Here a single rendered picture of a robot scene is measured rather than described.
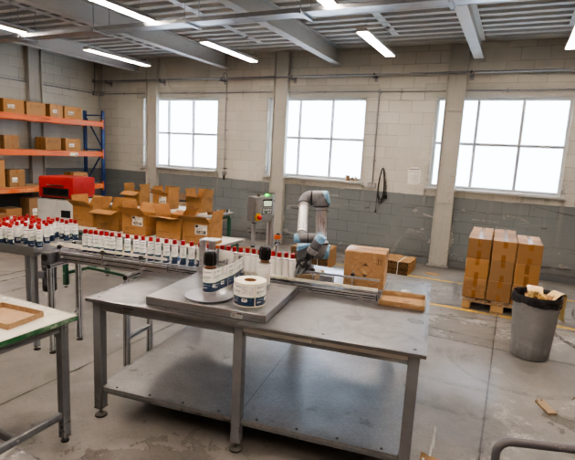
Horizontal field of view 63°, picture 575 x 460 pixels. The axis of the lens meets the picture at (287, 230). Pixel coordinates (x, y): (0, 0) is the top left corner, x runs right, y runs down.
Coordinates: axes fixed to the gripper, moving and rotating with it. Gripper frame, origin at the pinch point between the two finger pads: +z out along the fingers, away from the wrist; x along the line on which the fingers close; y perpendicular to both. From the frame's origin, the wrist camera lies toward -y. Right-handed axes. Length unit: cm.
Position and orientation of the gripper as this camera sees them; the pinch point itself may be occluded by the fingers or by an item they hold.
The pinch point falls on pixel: (297, 274)
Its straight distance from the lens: 344.7
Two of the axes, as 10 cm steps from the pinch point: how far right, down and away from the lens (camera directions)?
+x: 8.0, 5.8, -1.7
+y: -3.0, 1.4, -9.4
